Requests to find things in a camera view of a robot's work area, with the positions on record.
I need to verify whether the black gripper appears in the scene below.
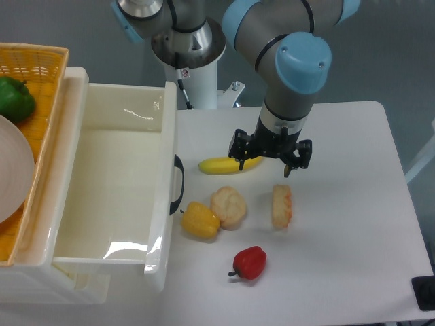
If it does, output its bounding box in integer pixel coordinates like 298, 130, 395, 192
228, 119, 312, 178

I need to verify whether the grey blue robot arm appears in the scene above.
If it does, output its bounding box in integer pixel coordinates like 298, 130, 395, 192
111, 1, 360, 175

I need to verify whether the round bread roll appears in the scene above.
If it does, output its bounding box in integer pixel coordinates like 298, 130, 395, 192
210, 186, 247, 230

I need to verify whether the yellow banana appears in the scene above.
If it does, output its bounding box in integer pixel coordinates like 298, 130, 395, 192
198, 157, 262, 175

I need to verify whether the yellow bell pepper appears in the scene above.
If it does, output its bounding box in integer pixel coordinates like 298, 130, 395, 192
181, 202, 220, 239

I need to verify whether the red bell pepper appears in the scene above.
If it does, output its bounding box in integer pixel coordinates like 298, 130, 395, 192
228, 246, 267, 280

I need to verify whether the white plastic drawer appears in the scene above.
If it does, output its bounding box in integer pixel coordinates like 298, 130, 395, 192
53, 82, 179, 292

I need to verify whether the black device at table edge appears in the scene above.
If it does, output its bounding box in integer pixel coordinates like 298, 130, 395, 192
411, 275, 435, 311

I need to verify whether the yellow wicker basket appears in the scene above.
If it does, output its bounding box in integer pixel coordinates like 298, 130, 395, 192
0, 43, 69, 267

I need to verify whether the white plate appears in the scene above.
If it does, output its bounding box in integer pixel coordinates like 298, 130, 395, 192
1, 116, 35, 222

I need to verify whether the green bell pepper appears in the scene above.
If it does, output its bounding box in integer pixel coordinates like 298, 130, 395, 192
1, 76, 36, 124

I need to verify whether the white drawer cabinet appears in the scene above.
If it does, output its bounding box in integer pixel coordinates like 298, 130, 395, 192
1, 67, 110, 304

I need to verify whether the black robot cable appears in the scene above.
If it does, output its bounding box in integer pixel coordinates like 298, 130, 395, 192
174, 52, 194, 110

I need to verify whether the black drawer handle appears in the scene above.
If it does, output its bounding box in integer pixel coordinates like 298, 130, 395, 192
169, 155, 185, 215

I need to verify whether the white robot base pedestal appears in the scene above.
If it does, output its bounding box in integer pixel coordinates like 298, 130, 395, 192
151, 18, 245, 109

